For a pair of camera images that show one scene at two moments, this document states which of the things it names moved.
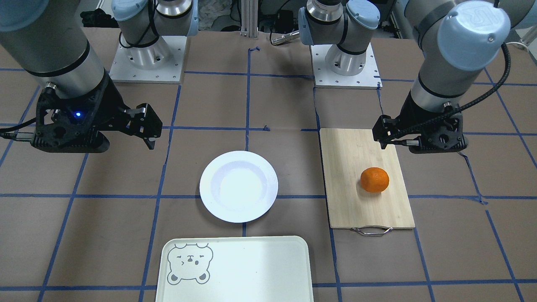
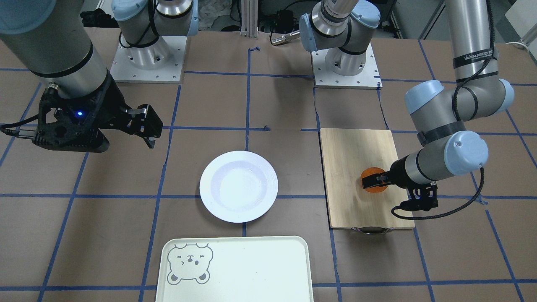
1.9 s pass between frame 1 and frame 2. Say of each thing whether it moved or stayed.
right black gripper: stayed
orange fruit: stayed
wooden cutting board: stayed
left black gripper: moved
